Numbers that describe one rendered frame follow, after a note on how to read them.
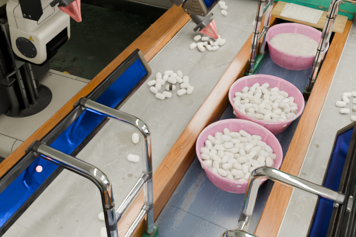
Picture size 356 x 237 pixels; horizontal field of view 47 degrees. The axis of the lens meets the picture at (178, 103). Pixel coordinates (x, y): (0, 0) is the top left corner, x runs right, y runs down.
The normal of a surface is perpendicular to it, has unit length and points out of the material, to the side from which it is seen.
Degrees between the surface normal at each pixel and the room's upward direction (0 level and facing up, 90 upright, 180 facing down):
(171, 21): 0
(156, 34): 0
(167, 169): 0
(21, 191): 58
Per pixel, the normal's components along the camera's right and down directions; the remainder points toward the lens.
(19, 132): 0.03, -0.76
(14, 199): 0.77, -0.14
